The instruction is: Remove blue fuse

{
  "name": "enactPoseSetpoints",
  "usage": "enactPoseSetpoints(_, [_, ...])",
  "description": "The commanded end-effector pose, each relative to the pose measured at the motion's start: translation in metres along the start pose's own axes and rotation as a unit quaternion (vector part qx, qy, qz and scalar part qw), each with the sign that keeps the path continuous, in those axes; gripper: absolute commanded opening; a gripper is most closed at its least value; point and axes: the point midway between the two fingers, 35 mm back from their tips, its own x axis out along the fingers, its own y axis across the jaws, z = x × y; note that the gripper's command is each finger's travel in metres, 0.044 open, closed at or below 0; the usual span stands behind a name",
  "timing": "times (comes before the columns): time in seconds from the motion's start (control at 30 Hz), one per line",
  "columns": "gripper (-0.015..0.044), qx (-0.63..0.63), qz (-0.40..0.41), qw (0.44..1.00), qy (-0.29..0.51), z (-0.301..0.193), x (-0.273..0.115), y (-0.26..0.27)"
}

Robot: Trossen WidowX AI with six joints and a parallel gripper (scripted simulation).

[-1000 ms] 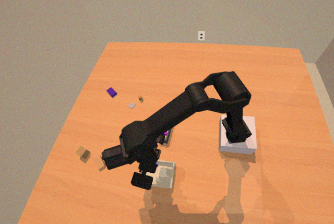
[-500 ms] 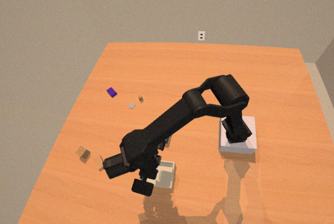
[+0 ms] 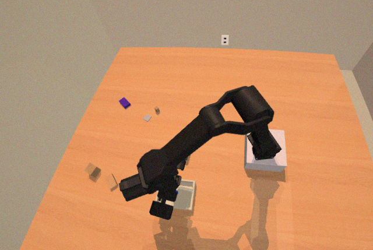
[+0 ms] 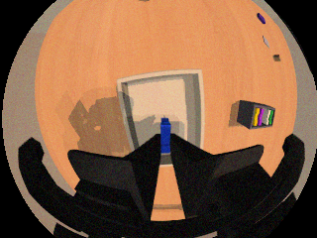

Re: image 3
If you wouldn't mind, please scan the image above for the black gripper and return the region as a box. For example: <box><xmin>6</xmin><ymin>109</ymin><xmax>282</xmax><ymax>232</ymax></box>
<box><xmin>149</xmin><ymin>159</ymin><xmax>186</xmax><ymax>220</ymax></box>

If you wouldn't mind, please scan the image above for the purple rectangular block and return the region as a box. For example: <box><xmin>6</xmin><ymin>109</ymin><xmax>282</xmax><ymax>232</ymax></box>
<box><xmin>119</xmin><ymin>97</ymin><xmax>131</xmax><ymax>108</ymax></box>

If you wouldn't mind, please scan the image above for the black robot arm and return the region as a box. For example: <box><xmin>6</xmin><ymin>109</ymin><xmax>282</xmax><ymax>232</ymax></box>
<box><xmin>119</xmin><ymin>85</ymin><xmax>282</xmax><ymax>202</ymax></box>

